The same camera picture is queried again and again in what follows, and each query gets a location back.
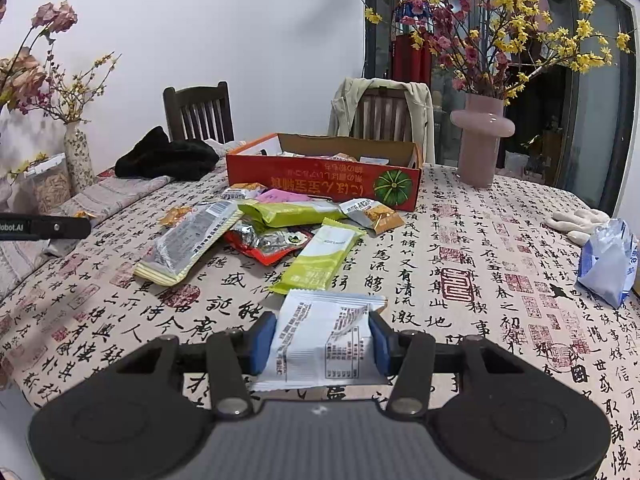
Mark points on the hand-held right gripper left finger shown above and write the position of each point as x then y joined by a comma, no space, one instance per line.
261,345

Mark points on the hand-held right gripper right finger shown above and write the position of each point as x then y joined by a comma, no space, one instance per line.
382,347

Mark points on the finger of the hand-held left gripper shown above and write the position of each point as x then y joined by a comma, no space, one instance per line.
60,227

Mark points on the white printed snack bag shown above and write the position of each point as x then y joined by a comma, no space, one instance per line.
320,340

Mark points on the red and silver snack bag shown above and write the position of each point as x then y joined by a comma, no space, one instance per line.
260,249

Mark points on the pile of snack packets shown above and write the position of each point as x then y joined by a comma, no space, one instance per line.
190,242

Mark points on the pink snack bag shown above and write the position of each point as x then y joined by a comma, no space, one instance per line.
282,196

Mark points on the orange cardboard box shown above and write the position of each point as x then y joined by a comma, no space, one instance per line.
320,185

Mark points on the clear plastic storage container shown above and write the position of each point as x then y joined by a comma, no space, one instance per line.
50,187

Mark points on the loose yellow flower sprig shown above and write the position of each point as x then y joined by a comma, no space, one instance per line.
25,166

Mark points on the small floral patterned vase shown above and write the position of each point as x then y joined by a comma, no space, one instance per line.
79,160

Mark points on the yellow and magenta flower sprigs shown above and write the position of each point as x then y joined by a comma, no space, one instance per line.
75,115

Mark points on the black cloth garment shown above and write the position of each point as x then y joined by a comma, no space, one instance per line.
165,160

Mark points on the dark wooden chair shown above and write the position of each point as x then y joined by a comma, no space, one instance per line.
200,115

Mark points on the dried pink rose bouquet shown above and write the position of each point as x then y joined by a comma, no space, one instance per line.
52,15

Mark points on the pink glass vase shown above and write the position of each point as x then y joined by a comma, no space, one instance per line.
480,145

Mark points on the chair with beige jacket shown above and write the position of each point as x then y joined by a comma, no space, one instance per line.
420,120

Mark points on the white work gloves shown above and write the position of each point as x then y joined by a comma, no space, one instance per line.
577,222

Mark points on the wooden chair with slatted back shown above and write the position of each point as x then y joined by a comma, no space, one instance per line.
382,115

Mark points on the blue and white plastic bag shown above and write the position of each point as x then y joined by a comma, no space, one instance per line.
605,265

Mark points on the yellow and pink blossom branches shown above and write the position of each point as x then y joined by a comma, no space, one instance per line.
480,82

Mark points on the red and blue hanging costume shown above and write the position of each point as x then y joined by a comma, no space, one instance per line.
407,55

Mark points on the pink vase with flowers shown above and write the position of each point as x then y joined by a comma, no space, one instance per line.
595,125

